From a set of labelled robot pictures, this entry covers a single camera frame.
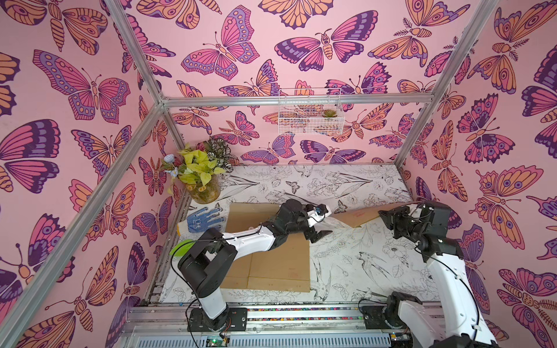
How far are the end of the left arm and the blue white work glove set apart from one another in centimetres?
42

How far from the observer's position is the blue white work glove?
3.25 feet

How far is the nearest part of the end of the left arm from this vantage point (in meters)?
0.74
